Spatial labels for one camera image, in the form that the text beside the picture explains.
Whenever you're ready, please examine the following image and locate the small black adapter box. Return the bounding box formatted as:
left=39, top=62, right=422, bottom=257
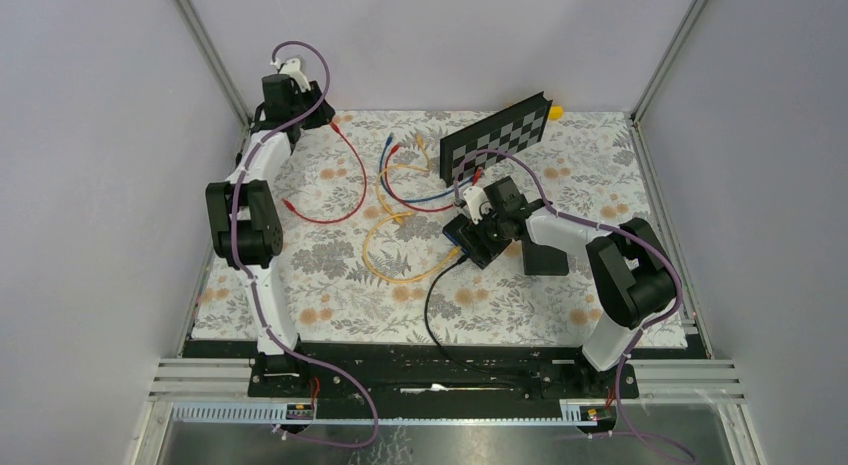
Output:
left=442, top=214, right=510, bottom=269

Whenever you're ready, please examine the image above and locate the black network switch box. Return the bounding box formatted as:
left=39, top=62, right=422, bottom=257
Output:
left=522, top=239, right=570, bottom=277

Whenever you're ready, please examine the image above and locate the black thin cable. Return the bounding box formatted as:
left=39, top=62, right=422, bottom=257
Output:
left=423, top=256, right=531, bottom=387

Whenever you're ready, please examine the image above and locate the blue ethernet cable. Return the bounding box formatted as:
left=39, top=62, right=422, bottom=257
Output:
left=378, top=133, right=475, bottom=205

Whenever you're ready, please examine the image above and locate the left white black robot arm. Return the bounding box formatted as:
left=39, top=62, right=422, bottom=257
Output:
left=205, top=71, right=334, bottom=356

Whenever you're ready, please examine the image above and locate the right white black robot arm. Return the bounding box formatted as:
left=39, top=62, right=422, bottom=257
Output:
left=443, top=178, right=679, bottom=397

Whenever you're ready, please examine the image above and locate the black white checkerboard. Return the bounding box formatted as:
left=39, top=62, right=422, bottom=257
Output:
left=439, top=92, right=553, bottom=187

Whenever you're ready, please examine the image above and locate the right yellow corner clip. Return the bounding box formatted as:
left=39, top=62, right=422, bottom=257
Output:
left=548, top=106, right=564, bottom=120

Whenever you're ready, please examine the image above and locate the floral patterned table mat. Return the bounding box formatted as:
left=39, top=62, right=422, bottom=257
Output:
left=190, top=111, right=659, bottom=346

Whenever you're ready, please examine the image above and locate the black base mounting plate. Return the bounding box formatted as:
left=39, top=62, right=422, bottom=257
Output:
left=156, top=341, right=704, bottom=422

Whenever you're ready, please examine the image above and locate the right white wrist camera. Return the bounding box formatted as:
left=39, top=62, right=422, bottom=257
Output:
left=462, top=185, right=491, bottom=225

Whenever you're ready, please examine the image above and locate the yellow cable by adapter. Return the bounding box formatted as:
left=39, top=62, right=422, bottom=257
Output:
left=360, top=211, right=462, bottom=286

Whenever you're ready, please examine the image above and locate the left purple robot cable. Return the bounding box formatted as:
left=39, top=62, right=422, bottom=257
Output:
left=228, top=40, right=380, bottom=450

